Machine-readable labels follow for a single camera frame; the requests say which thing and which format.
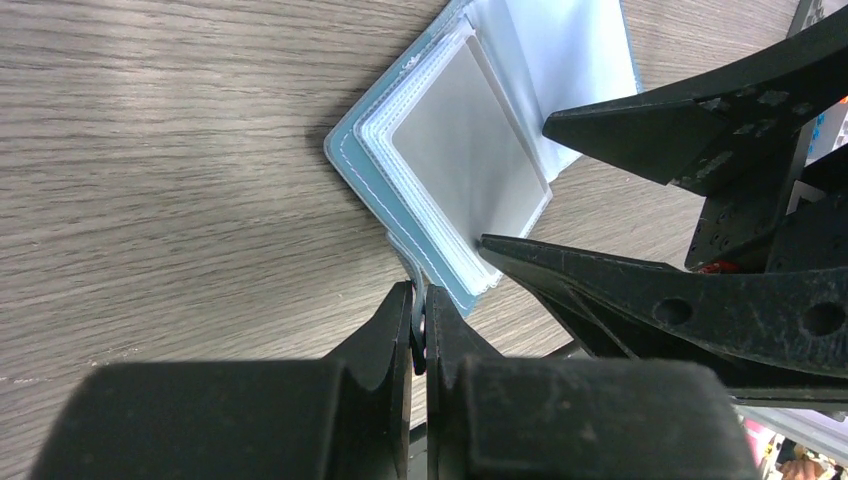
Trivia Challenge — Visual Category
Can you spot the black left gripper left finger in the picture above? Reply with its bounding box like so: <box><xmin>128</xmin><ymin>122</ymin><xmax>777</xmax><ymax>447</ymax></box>
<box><xmin>31</xmin><ymin>282</ymin><xmax>413</xmax><ymax>479</ymax></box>

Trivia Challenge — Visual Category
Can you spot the blue leather card holder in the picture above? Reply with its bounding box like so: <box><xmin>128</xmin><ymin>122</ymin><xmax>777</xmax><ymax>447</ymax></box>
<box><xmin>324</xmin><ymin>1</ymin><xmax>641</xmax><ymax>372</ymax></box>

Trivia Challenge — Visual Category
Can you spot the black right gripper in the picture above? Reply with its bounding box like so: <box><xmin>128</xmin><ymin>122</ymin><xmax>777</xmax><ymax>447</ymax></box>
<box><xmin>479</xmin><ymin>9</ymin><xmax>847</xmax><ymax>403</ymax></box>

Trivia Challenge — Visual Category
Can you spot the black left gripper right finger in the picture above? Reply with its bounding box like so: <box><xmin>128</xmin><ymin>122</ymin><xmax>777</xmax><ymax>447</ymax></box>
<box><xmin>424</xmin><ymin>286</ymin><xmax>758</xmax><ymax>479</ymax></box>

